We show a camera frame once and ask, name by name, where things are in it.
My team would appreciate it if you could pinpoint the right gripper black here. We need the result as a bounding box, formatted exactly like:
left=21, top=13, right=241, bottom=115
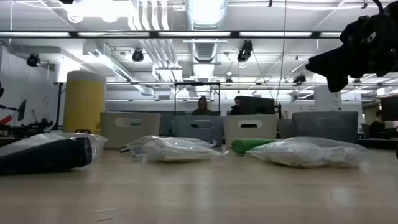
left=305, top=2, right=398, bottom=93

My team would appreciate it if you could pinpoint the clear bag of white cotton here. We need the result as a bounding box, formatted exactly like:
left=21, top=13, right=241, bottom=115
left=244, top=136, right=370, bottom=170

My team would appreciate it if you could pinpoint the small green bottle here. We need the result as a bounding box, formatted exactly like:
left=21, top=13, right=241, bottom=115
left=231, top=138, right=278, bottom=156

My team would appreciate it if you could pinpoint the clear bag of cotton swabs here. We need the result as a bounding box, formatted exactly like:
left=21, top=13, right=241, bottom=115
left=119, top=134, right=229, bottom=163

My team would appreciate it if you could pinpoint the black packet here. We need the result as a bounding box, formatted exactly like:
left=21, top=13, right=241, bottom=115
left=0, top=136, right=94, bottom=175

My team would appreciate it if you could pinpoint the black ceiling spotlight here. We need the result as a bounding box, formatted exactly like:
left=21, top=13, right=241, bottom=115
left=131, top=48, right=145, bottom=63
left=236, top=39, right=254, bottom=63
left=292, top=73, right=307, bottom=86
left=26, top=53, right=42, bottom=68

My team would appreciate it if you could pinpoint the dark grey plastic bin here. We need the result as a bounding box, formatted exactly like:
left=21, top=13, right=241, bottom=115
left=291, top=111, right=359, bottom=144

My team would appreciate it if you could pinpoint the black computer monitor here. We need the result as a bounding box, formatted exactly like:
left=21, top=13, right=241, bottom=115
left=238, top=95, right=277, bottom=116
left=380, top=96, right=398, bottom=122

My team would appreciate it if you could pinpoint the person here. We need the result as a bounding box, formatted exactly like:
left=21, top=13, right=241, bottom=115
left=190, top=95, right=216, bottom=116
left=229, top=96, right=242, bottom=116
left=368, top=110, right=387, bottom=140

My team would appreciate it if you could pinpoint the white plastic bin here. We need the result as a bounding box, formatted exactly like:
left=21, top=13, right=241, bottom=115
left=223, top=114, right=279, bottom=148

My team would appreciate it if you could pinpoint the smoky translucent plastic bin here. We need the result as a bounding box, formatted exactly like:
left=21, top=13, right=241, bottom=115
left=173, top=114, right=225, bottom=147

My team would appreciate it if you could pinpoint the black bar with light strips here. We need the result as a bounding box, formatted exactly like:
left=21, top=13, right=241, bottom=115
left=0, top=29, right=343, bottom=40

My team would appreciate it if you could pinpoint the light grey plastic bin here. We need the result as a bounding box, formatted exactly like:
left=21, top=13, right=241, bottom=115
left=99, top=111, right=162, bottom=150

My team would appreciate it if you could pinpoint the yellow canister with white lid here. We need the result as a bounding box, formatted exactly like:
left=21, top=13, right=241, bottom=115
left=63, top=70, right=108, bottom=135

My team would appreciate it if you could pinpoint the black monitor on stand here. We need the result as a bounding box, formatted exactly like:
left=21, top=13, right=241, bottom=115
left=0, top=98, right=28, bottom=123

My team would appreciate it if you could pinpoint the thin hanging black cable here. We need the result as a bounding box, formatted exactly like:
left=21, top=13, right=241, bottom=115
left=274, top=0, right=288, bottom=106

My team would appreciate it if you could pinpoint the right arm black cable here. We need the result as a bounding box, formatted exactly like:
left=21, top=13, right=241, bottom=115
left=371, top=0, right=386, bottom=15

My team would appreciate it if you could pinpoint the black aluminium table frame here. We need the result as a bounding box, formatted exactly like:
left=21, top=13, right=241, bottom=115
left=356, top=138, right=398, bottom=149

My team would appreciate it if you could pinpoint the thin black metal frame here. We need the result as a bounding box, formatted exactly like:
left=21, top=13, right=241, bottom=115
left=173, top=81, right=221, bottom=116

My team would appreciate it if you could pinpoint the silver ventilation duct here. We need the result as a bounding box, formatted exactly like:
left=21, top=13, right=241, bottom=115
left=185, top=0, right=230, bottom=63

